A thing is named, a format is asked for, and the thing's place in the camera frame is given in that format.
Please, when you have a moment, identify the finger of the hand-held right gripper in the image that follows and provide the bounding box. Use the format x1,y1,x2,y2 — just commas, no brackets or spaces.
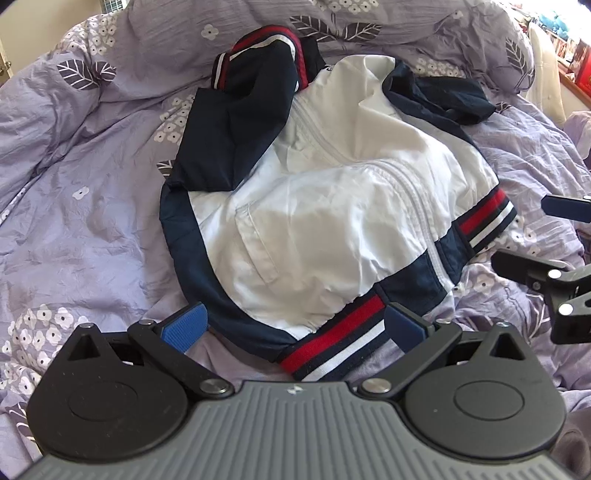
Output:
491,249,591,345
542,193,591,216

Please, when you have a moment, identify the red box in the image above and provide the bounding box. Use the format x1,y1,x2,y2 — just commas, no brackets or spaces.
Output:
571,39,591,90

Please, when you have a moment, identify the white and navy zip jacket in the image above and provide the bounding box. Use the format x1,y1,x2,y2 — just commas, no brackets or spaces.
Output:
159,25,518,384

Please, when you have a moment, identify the purple floral duvet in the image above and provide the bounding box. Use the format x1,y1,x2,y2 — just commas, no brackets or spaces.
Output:
0,0,591,480

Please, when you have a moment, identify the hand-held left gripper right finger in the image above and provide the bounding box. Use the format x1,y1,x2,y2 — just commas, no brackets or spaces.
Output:
358,302,527,401

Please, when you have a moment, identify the blue plush toy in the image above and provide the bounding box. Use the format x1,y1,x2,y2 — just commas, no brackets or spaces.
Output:
531,14,575,40

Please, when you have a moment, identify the white cushion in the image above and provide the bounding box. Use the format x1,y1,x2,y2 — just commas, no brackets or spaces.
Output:
525,22,567,124

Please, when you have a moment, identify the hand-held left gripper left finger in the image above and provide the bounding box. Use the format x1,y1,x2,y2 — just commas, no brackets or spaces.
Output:
67,302,236,401

